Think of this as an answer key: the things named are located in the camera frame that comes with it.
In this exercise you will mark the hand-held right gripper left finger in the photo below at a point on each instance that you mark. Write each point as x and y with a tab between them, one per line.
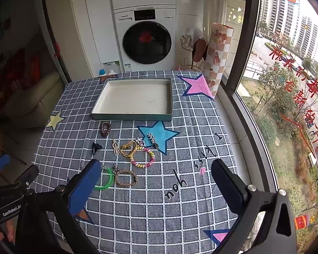
83	190

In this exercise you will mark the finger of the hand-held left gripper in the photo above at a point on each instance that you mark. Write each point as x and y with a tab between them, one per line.
0	162
26	176

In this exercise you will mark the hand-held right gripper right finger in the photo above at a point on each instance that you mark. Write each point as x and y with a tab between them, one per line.
222	185

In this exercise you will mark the black hair clip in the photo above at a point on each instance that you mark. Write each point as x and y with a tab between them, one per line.
96	147

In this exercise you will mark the pink heart rhinestone brooch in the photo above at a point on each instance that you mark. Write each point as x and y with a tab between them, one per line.
141	142

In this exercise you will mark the silver star hair clip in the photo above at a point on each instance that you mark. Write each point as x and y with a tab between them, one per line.
151	138

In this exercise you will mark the white tray with teal sides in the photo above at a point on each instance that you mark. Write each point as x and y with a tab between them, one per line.
137	98

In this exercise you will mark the person's left hand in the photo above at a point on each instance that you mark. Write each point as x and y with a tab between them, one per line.
8	229

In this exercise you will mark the grey checked star tablecloth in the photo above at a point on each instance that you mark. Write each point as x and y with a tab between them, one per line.
175	190

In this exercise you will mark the beige sofa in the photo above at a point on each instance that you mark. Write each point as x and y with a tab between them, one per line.
42	95

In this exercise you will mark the orange window sticker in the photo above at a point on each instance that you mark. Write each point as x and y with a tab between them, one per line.
300	222

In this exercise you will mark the white detergent bottle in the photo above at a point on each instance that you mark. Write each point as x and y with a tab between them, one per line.
111	68

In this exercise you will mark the red knot ornament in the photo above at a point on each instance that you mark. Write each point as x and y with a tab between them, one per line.
57	49

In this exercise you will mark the pink checkered rolled mat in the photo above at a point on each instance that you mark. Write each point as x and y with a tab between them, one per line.
217	55

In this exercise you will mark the red window lettering stickers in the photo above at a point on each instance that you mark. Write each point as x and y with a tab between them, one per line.
291	58

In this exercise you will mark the white washing machine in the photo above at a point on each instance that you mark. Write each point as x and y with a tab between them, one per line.
147	39

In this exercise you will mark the white cabinet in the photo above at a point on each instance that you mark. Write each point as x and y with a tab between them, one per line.
95	18

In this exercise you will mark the dark window frame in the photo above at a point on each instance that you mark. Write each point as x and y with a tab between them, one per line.
250	58

